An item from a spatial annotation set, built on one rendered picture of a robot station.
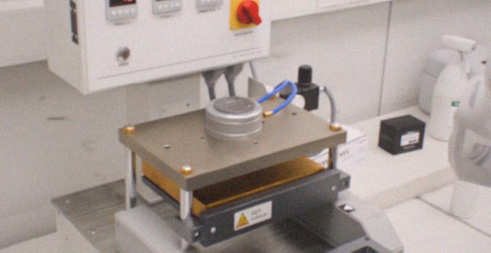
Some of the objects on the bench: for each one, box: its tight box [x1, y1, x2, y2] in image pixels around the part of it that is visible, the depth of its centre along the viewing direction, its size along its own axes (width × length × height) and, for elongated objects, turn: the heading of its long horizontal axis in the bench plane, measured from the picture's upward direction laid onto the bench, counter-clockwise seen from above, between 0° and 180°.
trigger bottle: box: [428, 35, 477, 141], centre depth 178 cm, size 9×8×25 cm
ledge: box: [346, 105, 455, 209], centre depth 178 cm, size 30×84×4 cm, turn 122°
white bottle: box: [450, 175, 479, 218], centre depth 154 cm, size 5×5×14 cm
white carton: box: [308, 119, 368, 173], centre depth 162 cm, size 12×23×7 cm, turn 132°
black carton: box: [378, 115, 425, 156], centre depth 174 cm, size 6×9×7 cm
